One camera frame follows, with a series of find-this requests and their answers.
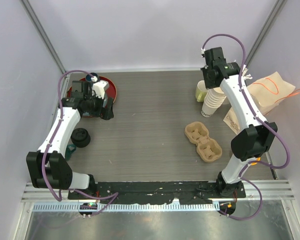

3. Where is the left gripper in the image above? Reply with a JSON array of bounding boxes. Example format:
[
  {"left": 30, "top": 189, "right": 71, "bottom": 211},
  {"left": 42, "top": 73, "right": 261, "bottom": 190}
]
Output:
[{"left": 84, "top": 90, "right": 114, "bottom": 120}]

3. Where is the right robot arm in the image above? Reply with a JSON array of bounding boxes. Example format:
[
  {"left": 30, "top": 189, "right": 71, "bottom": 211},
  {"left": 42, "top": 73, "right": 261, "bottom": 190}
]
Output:
[{"left": 201, "top": 47, "right": 278, "bottom": 198}]

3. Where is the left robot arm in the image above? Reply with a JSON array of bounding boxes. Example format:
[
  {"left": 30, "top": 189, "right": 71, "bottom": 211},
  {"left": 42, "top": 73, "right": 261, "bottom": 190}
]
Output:
[{"left": 26, "top": 80, "right": 114, "bottom": 200}]

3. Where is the yellow-green mug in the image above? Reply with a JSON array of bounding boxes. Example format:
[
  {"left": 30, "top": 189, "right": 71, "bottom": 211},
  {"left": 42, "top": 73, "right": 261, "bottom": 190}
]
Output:
[{"left": 195, "top": 80, "right": 208, "bottom": 103}]

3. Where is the stack of paper cups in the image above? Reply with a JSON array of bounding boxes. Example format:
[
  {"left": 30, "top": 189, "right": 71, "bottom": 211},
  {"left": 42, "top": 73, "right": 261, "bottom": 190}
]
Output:
[{"left": 201, "top": 87, "right": 227, "bottom": 118}]

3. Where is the bundle of wrapped straws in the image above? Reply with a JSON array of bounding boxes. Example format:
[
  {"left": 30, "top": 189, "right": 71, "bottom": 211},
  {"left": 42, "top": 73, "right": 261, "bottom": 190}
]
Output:
[{"left": 228, "top": 61, "right": 253, "bottom": 80}]

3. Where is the stack of black lids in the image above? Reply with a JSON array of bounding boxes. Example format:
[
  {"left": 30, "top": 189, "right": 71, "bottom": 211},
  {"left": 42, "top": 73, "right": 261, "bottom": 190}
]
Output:
[{"left": 70, "top": 128, "right": 91, "bottom": 148}]

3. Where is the dark blue mug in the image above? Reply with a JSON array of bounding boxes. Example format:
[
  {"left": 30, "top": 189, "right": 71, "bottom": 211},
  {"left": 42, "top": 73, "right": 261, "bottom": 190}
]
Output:
[{"left": 85, "top": 72, "right": 99, "bottom": 82}]

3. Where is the teal mug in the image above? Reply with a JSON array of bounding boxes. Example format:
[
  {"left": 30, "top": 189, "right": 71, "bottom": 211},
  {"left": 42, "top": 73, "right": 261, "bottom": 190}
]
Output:
[{"left": 65, "top": 144, "right": 77, "bottom": 161}]

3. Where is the brown paper bag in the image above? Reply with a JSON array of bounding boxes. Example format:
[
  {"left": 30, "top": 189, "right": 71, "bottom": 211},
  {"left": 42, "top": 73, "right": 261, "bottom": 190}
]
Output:
[{"left": 223, "top": 71, "right": 300, "bottom": 136}]

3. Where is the cardboard cup carrier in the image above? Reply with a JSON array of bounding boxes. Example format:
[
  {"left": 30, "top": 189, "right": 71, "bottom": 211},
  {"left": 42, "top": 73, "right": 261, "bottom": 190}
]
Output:
[{"left": 184, "top": 121, "right": 223, "bottom": 163}]

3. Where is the orange bowl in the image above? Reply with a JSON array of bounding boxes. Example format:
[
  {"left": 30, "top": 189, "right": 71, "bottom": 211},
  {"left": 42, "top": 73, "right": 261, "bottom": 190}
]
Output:
[{"left": 250, "top": 157, "right": 261, "bottom": 166}]

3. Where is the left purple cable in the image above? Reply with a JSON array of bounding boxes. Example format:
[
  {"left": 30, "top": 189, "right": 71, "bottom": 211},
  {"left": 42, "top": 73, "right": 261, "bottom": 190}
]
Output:
[{"left": 41, "top": 69, "right": 119, "bottom": 216}]

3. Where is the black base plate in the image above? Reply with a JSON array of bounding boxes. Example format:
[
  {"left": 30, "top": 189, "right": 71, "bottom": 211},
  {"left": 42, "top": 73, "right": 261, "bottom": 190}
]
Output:
[{"left": 67, "top": 180, "right": 247, "bottom": 205}]

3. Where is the aluminium rail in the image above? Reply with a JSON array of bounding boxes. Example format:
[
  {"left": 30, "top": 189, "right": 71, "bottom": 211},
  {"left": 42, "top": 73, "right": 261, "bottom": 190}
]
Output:
[{"left": 21, "top": 180, "right": 294, "bottom": 216}]

